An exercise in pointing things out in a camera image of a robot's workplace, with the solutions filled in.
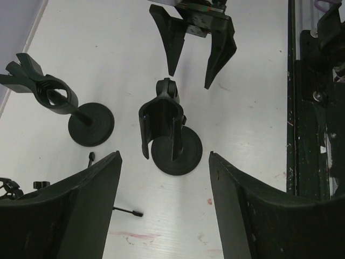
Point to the black round-base clip stand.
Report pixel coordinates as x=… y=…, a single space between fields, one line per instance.
x=89 y=125

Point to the black mounting rail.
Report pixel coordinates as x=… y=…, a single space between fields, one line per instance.
x=315 y=112

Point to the black tripod shock-mount stand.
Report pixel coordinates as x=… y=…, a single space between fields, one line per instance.
x=16 y=189

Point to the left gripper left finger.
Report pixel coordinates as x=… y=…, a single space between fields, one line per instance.
x=68 y=219

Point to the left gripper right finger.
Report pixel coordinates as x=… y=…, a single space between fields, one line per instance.
x=256 y=220

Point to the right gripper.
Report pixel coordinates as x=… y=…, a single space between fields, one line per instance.
x=199 y=18

